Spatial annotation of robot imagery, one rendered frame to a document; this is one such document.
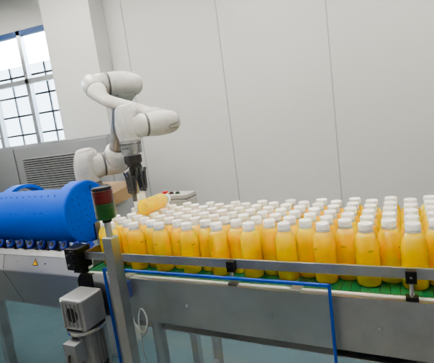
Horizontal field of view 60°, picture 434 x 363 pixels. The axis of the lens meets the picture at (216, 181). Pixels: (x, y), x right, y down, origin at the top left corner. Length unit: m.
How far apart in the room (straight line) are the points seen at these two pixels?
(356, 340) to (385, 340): 0.07
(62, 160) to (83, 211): 2.08
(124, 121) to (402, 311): 1.19
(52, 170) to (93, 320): 2.56
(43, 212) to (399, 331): 1.42
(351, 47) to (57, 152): 3.09
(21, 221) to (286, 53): 3.20
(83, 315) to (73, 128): 3.66
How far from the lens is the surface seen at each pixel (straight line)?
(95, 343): 1.55
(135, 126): 1.60
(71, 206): 1.73
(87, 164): 2.47
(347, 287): 1.16
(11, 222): 1.99
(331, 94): 4.20
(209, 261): 1.24
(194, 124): 4.48
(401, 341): 1.16
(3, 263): 2.16
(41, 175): 4.01
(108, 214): 1.19
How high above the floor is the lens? 1.40
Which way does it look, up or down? 9 degrees down
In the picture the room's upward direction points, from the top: 8 degrees counter-clockwise
